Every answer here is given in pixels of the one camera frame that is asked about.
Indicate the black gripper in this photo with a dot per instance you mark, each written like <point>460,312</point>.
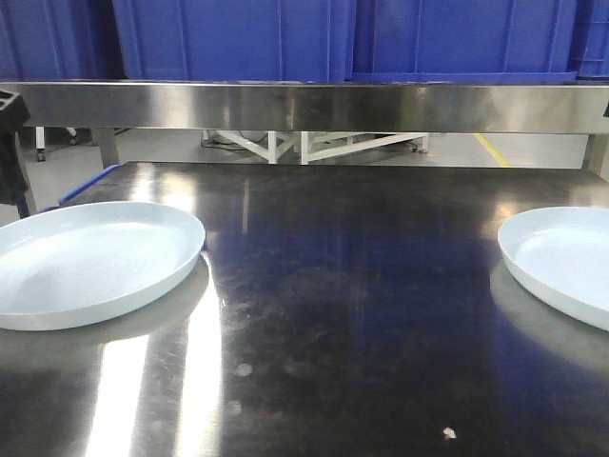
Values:
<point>14,115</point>

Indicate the light blue plate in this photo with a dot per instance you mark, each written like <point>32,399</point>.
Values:
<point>82,265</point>
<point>560,255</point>

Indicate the steel shelf leg left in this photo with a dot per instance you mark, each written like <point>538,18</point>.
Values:
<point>105,139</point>

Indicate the steel shelf leg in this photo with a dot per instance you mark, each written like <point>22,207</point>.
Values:
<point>105,139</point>
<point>596,153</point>

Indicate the steel shelf leg right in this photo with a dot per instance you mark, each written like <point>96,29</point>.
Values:
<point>596,153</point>

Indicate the white cart leg with caster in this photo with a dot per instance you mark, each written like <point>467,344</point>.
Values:
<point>40,144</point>

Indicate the blue plastic crate far left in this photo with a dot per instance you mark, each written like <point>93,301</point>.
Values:
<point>59,40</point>

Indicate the large blue plastic crate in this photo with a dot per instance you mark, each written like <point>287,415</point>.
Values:
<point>332,42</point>

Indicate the blue plastic crate far right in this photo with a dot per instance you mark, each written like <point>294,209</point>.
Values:
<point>589,48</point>

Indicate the white metal frame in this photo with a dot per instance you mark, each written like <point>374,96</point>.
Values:
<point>271,145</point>

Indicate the stainless steel shelf rail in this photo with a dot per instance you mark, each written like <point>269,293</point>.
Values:
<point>566,109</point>

